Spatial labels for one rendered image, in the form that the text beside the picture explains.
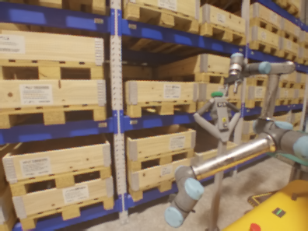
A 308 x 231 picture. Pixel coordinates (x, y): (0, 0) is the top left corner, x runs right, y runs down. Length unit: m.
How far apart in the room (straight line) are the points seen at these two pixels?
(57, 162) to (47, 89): 0.59
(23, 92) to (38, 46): 0.35
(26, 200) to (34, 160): 0.35
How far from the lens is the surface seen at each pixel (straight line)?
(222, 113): 1.02
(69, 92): 1.32
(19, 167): 1.52
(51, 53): 1.37
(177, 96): 1.63
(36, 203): 1.67
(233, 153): 0.87
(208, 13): 2.08
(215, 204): 1.25
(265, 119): 1.77
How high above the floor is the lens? 1.43
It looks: 10 degrees down
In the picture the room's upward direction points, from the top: straight up
